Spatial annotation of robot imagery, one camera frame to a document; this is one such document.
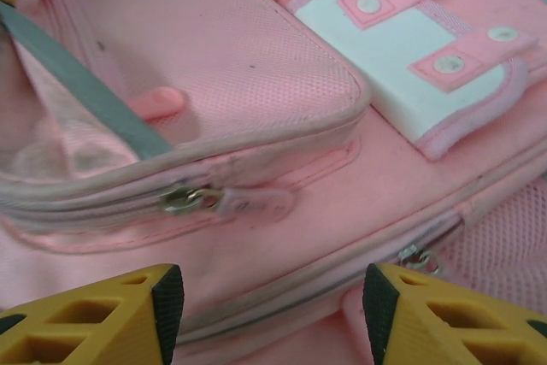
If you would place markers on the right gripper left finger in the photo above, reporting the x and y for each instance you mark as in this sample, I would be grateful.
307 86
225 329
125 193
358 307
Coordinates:
107 331

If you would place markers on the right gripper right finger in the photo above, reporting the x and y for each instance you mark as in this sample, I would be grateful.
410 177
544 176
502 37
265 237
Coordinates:
427 339

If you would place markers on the pink backpack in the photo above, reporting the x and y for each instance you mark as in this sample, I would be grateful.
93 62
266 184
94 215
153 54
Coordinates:
256 61

